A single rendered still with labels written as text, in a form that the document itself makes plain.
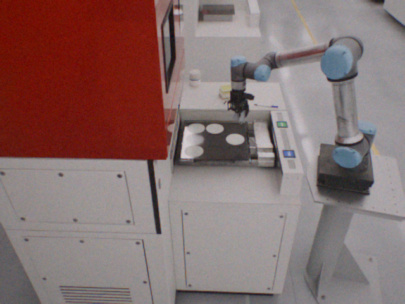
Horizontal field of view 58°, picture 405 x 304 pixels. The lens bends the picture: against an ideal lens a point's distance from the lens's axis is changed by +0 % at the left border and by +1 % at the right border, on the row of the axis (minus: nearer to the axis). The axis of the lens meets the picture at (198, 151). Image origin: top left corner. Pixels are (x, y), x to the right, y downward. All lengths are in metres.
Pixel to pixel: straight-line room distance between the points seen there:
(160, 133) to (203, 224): 0.72
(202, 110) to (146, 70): 1.03
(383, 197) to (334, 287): 0.81
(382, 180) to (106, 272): 1.43
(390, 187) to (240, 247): 0.80
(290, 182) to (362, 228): 1.27
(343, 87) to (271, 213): 0.67
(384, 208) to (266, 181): 0.54
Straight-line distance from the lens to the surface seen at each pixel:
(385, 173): 2.10
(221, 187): 1.81
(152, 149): 1.31
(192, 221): 1.84
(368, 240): 2.88
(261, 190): 1.81
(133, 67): 1.16
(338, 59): 1.50
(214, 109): 2.14
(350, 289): 2.56
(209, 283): 2.25
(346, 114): 1.61
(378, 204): 1.90
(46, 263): 1.95
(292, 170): 1.74
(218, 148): 1.93
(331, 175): 1.85
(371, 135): 1.80
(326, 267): 2.41
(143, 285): 1.95
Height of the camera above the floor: 2.05
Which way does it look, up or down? 37 degrees down
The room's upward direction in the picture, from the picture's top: 1 degrees counter-clockwise
